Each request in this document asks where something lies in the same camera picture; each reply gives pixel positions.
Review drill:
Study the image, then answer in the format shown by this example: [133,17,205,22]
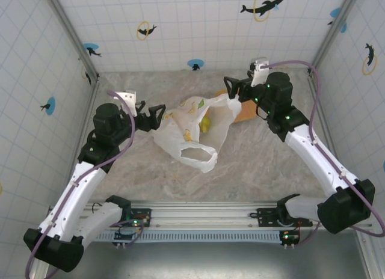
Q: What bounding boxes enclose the blue oval shark wall sticker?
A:
[83,43,102,58]

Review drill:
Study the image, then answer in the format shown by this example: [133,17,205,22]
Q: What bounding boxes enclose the seahorse ring wall sticker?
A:
[362,43,378,76]

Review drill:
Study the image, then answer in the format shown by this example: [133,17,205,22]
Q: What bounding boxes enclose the large dolphin ring wall sticker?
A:
[239,0,286,23]

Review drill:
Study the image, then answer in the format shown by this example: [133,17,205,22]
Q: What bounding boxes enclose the small dolphin ring wall sticker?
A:
[137,20,158,41]

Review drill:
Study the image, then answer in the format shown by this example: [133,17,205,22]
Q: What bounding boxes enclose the blue oval fish wall sticker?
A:
[40,97,57,116]

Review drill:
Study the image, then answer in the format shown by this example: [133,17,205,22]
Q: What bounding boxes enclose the blue oval seal wall sticker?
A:
[186,58,205,72]

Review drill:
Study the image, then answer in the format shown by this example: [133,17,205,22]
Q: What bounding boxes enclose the white plastic bag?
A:
[152,92,242,174]

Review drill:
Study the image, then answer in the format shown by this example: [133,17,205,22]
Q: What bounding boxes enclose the woven wicker basket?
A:
[215,88,257,124]

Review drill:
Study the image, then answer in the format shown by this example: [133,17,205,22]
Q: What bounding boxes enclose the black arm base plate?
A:
[120,207,152,228]
[250,206,313,228]

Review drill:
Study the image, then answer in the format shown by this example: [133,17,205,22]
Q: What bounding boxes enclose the black animal ring corner sticker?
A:
[80,65,93,86]

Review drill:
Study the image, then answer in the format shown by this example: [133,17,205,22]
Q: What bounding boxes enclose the aluminium frame post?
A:
[307,0,362,78]
[44,0,100,83]

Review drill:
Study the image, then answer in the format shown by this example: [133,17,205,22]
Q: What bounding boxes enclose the grey metal panel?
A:
[81,241,369,279]

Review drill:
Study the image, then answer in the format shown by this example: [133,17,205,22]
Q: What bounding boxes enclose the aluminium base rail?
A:
[84,200,374,233]

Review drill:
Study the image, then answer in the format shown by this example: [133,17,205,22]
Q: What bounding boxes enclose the small controller circuit board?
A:
[112,223,144,249]
[279,229,301,250]

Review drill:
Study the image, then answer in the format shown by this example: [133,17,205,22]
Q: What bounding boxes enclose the aluminium side rail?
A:
[309,73,343,174]
[48,79,102,210]

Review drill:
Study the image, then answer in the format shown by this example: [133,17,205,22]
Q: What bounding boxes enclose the blue patch corner wall sticker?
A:
[327,7,348,33]

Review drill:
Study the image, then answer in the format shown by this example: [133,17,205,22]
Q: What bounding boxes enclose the white slotted cable duct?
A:
[94,230,285,243]

